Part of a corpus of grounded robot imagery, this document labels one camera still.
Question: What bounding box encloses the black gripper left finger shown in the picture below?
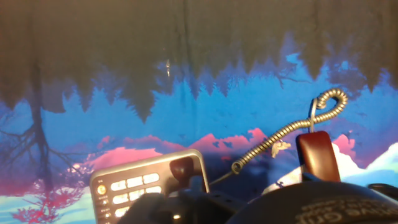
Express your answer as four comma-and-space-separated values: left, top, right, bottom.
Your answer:
118, 175, 246, 224

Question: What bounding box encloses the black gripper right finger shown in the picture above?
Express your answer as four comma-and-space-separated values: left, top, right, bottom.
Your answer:
300, 172, 398, 202

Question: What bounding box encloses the maroon telephone handset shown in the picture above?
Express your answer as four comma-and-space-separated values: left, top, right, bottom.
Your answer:
295, 130, 342, 184

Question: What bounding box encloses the silver coiled telephone cord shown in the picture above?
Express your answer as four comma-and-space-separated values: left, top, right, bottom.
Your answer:
208, 88, 349, 187

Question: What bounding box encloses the landscape print table cloth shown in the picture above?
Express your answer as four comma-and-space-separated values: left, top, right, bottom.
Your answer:
0, 0, 398, 224

